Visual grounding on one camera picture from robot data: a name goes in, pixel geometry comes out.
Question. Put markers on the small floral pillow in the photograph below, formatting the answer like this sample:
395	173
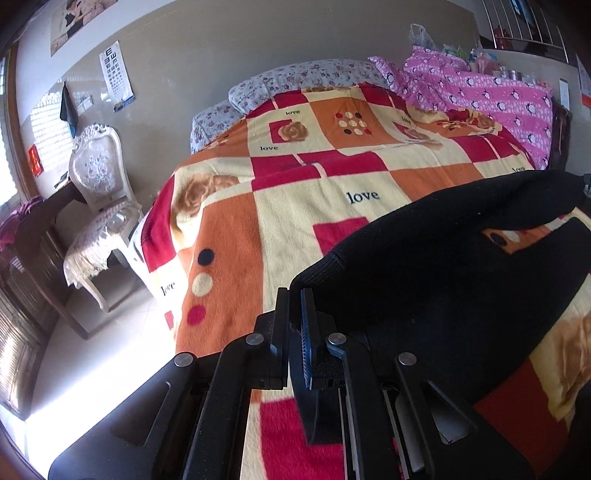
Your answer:
212	120

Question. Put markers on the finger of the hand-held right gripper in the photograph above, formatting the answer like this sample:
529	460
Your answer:
587	187

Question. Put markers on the white wall calendar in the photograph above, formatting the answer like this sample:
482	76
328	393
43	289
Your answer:
585	87

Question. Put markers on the eye chart poster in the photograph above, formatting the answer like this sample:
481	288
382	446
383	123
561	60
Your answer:
115	74

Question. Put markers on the wooden framed window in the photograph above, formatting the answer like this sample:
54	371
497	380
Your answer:
23	120

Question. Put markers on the white wall socket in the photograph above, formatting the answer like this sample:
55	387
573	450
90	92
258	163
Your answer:
84	104

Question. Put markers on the wall poster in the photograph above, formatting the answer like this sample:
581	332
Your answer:
78	23

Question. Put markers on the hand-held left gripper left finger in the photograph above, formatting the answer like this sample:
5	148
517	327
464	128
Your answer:
279	332

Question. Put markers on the dark hanging cloth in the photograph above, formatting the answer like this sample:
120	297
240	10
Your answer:
68	110

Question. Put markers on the large floral pillow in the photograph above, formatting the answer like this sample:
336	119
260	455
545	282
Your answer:
300	76

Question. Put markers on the pink penguin quilt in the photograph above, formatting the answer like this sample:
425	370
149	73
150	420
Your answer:
485	101

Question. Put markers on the metal railing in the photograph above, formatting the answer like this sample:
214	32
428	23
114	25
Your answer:
531	45

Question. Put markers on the black pants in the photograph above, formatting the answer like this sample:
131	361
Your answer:
438	277

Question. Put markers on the red paper sticker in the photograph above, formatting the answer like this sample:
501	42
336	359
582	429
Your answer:
34	161

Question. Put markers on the cream lace seat cover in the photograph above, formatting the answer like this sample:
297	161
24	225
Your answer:
97	235

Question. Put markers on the white ornate chair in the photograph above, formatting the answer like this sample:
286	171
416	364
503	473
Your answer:
99	166

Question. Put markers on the magenta cloth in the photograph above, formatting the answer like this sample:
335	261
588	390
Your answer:
18	221

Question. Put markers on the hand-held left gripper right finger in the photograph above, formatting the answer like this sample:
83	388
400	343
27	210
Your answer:
307	350

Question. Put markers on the clear plastic bag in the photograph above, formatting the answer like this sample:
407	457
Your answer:
421	37

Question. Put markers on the printed checkered blanket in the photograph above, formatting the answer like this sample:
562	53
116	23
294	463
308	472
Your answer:
277	198

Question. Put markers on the dark wooden cabinet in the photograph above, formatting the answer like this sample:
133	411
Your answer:
41	258

